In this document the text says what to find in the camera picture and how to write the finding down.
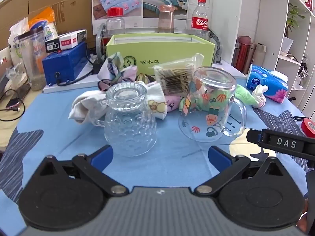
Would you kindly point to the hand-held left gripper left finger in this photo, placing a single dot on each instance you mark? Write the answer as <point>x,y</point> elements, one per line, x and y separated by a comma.
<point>102,156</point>

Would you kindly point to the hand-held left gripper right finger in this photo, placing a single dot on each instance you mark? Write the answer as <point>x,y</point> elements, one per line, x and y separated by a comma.
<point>219,157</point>

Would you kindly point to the green towel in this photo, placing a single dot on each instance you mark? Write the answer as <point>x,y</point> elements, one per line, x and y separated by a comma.
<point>243,94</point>

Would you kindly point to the pink cloth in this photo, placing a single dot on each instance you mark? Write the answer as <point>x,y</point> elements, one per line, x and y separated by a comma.
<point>172,102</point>

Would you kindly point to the floral patterned cloth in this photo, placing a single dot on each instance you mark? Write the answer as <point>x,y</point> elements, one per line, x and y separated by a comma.
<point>110,68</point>

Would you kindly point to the striped green sock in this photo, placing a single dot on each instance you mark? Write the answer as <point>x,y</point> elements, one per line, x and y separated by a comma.
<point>142,78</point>

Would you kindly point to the bag of cotton swabs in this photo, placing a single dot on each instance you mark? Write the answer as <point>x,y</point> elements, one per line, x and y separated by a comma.
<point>172,78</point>

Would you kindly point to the green cardboard box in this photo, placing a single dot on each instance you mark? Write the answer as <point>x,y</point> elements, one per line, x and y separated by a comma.
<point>157,54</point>

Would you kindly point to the red tape roll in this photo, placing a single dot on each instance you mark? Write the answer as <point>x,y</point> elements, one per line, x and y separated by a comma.
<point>308,126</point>

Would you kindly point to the clear glass mug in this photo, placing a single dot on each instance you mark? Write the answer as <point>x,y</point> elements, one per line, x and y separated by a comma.
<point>216,125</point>

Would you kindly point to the textured glass mug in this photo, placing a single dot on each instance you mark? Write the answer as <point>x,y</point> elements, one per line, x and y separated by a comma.
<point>128,123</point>

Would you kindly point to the blue printed tablecloth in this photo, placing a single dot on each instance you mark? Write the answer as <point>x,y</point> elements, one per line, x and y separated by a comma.
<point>167,150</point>

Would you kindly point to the white bunny toy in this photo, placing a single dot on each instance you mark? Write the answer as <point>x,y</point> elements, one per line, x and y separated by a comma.
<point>259,95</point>

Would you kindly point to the blue tissue pack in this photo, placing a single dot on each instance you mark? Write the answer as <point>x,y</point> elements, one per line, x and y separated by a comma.
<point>265,81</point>

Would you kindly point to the tan thermos bottle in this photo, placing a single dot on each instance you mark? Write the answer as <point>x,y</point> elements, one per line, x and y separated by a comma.
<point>260,55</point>

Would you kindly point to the grey thermos bottle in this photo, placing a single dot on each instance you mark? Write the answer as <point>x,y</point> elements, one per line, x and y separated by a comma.
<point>251,57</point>

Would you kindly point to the red thermos bottle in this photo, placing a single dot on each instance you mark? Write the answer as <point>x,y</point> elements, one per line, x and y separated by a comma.
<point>243,54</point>

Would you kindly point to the blue metal box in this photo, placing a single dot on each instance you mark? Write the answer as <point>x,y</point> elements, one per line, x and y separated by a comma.
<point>64,64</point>

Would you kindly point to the clear plastic tumbler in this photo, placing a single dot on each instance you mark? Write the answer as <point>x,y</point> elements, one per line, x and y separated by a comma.
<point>33,61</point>

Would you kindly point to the white box with red label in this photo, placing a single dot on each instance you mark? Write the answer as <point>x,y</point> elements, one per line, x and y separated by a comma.
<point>69,40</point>

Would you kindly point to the white shelf unit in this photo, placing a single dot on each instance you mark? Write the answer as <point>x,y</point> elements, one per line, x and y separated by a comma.
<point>270,17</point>

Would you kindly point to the green plant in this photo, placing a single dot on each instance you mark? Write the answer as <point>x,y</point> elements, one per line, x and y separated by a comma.
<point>294,14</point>

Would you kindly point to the red cap plastic jar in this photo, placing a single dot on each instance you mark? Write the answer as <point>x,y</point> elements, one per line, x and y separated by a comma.
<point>115,22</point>

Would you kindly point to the red label cola bottle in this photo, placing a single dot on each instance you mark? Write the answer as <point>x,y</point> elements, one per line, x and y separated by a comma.
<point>200,21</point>

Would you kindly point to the white plastic bag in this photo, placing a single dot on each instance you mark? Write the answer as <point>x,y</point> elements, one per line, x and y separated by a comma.
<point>17,44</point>

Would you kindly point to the pink glass bottle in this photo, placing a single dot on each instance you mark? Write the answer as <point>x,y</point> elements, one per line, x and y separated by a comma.
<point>166,19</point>

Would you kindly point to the orange snack bag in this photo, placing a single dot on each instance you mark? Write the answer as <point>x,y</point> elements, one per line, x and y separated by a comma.
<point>43,19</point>

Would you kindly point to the wall poster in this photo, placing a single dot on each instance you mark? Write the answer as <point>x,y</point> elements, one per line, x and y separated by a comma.
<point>137,2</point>

